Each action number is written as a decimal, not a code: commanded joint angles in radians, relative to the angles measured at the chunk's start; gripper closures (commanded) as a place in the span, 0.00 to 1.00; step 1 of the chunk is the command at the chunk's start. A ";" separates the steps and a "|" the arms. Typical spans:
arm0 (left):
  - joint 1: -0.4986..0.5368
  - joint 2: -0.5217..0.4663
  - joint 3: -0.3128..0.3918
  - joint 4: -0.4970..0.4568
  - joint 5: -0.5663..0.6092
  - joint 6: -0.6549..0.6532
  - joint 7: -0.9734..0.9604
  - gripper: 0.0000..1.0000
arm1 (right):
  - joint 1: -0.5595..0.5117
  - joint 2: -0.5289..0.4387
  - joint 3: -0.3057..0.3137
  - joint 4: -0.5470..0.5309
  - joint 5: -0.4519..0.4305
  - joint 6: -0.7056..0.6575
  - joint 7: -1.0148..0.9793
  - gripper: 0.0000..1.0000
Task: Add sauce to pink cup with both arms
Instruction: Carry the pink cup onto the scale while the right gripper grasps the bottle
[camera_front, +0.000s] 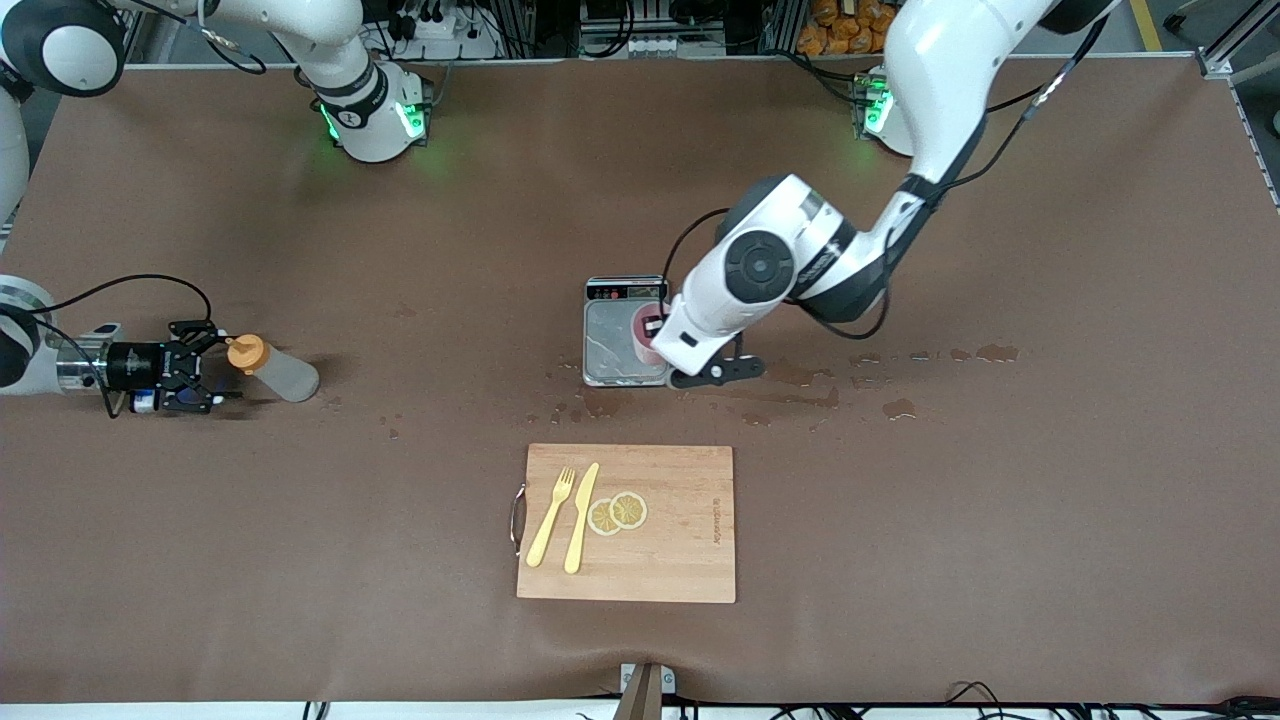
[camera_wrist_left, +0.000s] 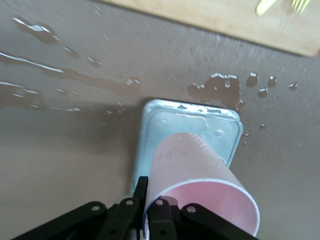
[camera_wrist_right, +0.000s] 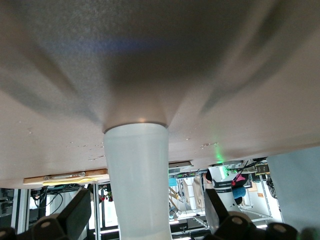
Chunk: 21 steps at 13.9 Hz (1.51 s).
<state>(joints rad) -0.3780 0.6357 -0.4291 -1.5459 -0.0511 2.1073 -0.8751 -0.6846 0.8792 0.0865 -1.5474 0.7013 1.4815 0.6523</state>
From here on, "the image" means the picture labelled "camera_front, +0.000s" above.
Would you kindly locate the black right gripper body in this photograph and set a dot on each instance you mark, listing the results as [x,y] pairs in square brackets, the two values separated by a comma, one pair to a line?
[136,365]

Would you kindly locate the pink plastic cup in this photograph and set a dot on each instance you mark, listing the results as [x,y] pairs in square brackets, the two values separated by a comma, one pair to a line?
[640,345]

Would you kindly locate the translucent orange-capped sauce bottle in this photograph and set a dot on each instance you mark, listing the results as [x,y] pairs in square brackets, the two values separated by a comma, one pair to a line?
[285,375]

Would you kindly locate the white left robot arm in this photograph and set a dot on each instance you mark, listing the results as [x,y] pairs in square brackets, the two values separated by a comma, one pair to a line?
[940,80]

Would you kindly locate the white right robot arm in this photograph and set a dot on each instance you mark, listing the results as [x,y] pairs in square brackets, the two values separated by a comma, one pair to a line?
[370,120]

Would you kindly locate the silver digital kitchen scale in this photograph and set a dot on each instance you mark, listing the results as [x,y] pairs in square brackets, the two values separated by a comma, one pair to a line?
[605,350]

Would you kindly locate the dried lemon slice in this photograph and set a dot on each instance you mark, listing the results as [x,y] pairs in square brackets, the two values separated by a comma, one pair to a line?
[598,518]
[630,511]

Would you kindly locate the yellow plastic knife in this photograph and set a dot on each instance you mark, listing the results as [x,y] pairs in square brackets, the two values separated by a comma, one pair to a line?
[581,520]

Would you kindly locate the yellow plastic fork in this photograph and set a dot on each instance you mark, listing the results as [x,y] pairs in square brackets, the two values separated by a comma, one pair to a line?
[548,525]

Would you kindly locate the wooden cutting board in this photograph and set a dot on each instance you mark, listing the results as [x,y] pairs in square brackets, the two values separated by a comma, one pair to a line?
[680,560]

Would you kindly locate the white socket bar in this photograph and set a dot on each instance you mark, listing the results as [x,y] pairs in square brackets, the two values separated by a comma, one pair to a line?
[650,45]

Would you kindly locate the orange snack bag pile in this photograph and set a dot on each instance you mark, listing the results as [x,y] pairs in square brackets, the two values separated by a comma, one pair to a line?
[835,30]

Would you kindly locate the white power strip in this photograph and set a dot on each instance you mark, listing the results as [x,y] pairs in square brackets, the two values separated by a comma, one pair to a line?
[445,28]

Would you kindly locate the metal table edge bracket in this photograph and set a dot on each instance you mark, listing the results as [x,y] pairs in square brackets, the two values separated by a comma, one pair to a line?
[645,690]

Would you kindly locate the aluminium frame rail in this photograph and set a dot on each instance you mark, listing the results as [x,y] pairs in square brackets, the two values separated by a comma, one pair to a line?
[1215,65]

